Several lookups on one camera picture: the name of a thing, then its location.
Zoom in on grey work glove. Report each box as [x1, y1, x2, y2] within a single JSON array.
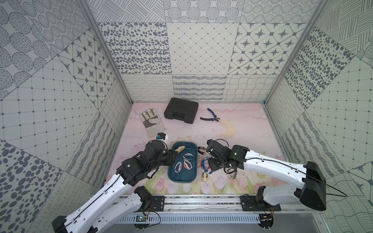
[[139, 108, 166, 137]]

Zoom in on blue handled pliers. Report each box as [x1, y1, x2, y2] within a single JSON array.
[[200, 108, 221, 122]]

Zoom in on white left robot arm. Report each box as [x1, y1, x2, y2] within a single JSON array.
[[52, 139, 178, 233]]

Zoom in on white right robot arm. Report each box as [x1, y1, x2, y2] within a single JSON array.
[[206, 139, 326, 211]]

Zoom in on aluminium mounting rail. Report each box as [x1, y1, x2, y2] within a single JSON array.
[[149, 194, 317, 215]]

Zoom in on teal storage tray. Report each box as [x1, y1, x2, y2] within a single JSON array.
[[168, 141, 198, 183]]

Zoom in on black plastic tool case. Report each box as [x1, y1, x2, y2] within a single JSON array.
[[164, 97, 199, 124]]

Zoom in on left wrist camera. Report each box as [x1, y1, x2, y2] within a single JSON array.
[[156, 133, 169, 142]]

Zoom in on cream leather strap watch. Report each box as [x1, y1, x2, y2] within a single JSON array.
[[175, 146, 186, 153]]

